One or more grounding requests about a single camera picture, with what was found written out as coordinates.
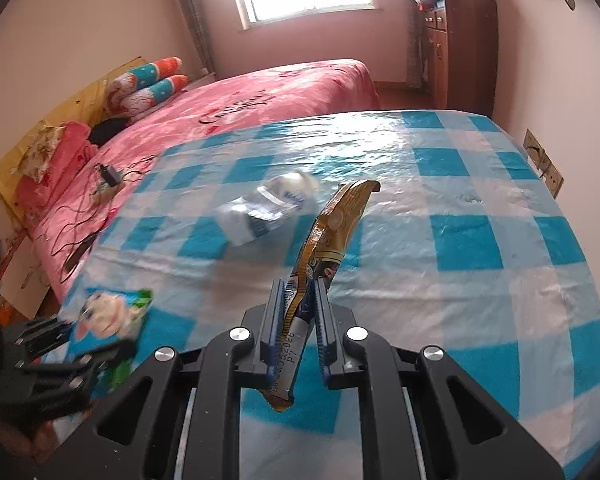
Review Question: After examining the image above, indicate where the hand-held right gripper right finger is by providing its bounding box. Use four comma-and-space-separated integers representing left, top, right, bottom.
312, 277, 566, 480

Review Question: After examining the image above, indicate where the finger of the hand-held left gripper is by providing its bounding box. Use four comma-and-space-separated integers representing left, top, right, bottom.
25, 341, 137, 413
10, 317, 78, 358

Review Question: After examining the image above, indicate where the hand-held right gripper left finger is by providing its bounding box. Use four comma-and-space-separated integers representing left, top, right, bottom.
37, 277, 287, 480

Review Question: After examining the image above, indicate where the green cartoon snack packet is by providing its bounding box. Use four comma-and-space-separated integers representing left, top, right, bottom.
62, 287, 154, 392

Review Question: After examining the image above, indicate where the gold snack wrapper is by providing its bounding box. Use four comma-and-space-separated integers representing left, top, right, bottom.
262, 180, 382, 412

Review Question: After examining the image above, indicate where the person's left hand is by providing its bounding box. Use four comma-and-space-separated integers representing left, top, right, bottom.
10, 412, 65, 461

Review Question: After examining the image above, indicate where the blue white checked tablecloth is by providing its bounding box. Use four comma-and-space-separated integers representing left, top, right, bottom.
62, 109, 600, 480

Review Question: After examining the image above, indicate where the floral pillow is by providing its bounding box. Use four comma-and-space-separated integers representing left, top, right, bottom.
22, 122, 67, 184

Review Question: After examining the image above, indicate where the black garment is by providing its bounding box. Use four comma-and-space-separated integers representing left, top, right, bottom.
87, 117, 131, 148

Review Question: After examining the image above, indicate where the pink bedspread bed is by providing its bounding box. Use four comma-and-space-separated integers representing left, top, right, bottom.
15, 58, 381, 307

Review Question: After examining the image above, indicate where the yellow headboard sheet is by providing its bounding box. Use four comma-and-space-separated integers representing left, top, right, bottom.
0, 56, 149, 222

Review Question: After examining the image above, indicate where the cartoon bolster pillow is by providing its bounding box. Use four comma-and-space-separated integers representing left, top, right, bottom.
105, 56, 184, 107
122, 75, 191, 122

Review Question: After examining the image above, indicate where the hanging patterned cloth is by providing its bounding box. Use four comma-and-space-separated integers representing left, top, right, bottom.
406, 9, 429, 89

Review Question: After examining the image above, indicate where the wooden wardrobe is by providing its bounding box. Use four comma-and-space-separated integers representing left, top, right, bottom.
422, 0, 499, 117

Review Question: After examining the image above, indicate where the white standing air conditioner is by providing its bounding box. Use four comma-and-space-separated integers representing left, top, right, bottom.
169, 0, 217, 79

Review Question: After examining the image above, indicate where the black charger cable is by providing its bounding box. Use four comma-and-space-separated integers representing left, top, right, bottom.
50, 159, 157, 272

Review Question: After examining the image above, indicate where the wall socket panel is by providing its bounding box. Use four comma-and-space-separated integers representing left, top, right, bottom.
522, 129, 565, 199

